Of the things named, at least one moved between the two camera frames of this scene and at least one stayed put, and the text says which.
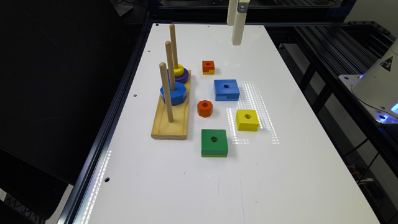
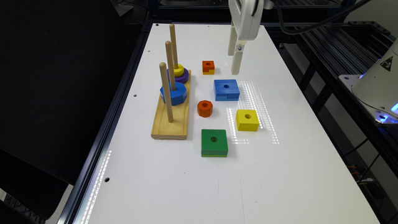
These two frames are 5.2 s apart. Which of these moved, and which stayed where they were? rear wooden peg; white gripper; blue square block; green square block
Moved: white gripper
Stayed: blue square block; green square block; rear wooden peg
